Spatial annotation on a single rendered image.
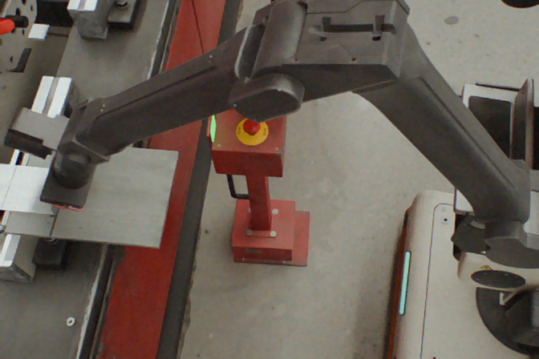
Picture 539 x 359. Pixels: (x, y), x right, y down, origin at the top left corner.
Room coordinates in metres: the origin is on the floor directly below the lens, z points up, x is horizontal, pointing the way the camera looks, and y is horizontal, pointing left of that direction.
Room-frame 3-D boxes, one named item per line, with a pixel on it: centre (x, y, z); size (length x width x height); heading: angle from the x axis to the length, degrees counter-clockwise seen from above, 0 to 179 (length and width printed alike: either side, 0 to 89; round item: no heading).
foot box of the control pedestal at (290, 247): (0.73, 0.01, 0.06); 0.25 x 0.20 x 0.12; 82
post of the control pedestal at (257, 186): (0.73, 0.04, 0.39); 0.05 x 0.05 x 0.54; 82
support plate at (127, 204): (0.45, 0.31, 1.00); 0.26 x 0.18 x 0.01; 80
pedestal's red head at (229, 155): (0.73, 0.04, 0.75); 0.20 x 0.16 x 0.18; 172
